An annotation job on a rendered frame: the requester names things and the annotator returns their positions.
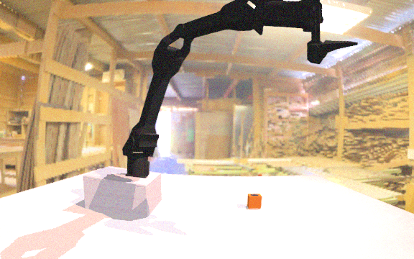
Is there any orange block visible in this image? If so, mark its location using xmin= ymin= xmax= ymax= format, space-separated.
xmin=247 ymin=194 xmax=262 ymax=209

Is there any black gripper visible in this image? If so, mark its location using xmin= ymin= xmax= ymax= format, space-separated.
xmin=278 ymin=0 xmax=358 ymax=64

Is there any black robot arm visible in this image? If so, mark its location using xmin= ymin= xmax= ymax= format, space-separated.
xmin=122 ymin=0 xmax=283 ymax=178

